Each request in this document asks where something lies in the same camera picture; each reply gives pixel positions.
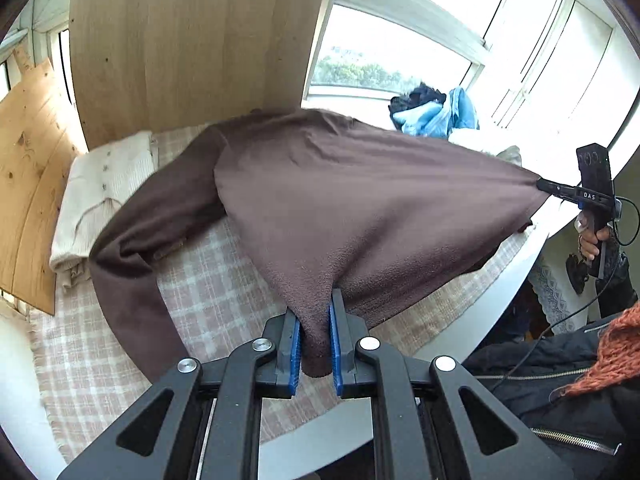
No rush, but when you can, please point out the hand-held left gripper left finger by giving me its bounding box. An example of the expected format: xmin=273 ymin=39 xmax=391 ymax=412
xmin=57 ymin=307 xmax=303 ymax=480

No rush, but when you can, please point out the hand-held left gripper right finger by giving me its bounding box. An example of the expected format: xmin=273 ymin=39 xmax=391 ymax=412
xmin=327 ymin=287 xmax=576 ymax=480

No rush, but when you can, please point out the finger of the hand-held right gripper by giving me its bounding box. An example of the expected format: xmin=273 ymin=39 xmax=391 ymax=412
xmin=536 ymin=176 xmax=616 ymax=209

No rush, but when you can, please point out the brown sweater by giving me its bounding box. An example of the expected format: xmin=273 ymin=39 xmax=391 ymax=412
xmin=90 ymin=107 xmax=551 ymax=386

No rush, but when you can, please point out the person's right forearm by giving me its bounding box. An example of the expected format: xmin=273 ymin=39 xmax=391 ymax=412
xmin=595 ymin=247 xmax=640 ymax=321

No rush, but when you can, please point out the person's right hand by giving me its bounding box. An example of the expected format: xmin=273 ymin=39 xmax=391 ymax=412
xmin=575 ymin=210 xmax=613 ymax=263

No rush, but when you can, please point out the white lace cloth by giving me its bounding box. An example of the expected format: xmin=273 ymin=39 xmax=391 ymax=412
xmin=527 ymin=255 xmax=581 ymax=333

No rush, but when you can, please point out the pink plaid tablecloth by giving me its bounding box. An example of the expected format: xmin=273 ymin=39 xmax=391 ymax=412
xmin=27 ymin=125 xmax=538 ymax=466

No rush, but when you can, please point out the orange knitted scarf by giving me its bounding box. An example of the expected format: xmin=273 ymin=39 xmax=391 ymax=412
xmin=565 ymin=302 xmax=640 ymax=398

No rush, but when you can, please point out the dark cloth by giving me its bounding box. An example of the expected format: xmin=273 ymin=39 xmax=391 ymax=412
xmin=389 ymin=82 xmax=448 ymax=116

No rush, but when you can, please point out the person's black jacket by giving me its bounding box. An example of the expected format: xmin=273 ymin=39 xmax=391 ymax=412
xmin=462 ymin=310 xmax=640 ymax=480

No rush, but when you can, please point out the folded cream cardigan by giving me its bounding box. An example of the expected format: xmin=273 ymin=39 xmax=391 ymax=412
xmin=50 ymin=130 xmax=161 ymax=288

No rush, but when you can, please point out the light wooden board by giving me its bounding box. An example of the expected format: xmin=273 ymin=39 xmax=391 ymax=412
xmin=69 ymin=0 xmax=330 ymax=151

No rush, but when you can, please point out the knotty pine wooden panel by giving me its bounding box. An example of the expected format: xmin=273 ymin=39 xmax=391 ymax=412
xmin=0 ymin=57 xmax=81 ymax=316

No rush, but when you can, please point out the white window frame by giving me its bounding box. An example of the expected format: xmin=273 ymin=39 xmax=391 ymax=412
xmin=300 ymin=0 xmax=618 ymax=133

